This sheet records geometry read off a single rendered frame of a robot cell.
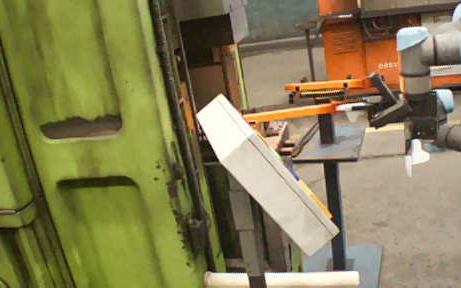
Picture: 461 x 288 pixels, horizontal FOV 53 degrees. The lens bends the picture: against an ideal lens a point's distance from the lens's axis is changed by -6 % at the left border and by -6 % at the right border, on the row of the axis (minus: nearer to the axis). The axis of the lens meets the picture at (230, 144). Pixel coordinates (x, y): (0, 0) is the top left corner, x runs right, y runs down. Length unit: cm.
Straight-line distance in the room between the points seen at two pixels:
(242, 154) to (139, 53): 46
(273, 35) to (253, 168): 842
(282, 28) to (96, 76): 799
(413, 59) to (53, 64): 94
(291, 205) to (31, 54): 86
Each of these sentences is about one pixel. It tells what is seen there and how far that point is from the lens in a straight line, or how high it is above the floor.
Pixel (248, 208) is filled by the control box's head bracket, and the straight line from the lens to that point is 108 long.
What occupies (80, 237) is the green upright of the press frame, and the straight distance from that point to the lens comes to 158.
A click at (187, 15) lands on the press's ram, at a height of 138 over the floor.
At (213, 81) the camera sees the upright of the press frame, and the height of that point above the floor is 109.
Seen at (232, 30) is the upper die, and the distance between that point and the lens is 146.
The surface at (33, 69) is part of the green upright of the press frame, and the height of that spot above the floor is 132.
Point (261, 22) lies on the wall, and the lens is 926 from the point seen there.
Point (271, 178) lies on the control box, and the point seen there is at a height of 111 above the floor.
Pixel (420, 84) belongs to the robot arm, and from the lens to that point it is 121.
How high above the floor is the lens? 147
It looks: 19 degrees down
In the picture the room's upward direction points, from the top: 10 degrees counter-clockwise
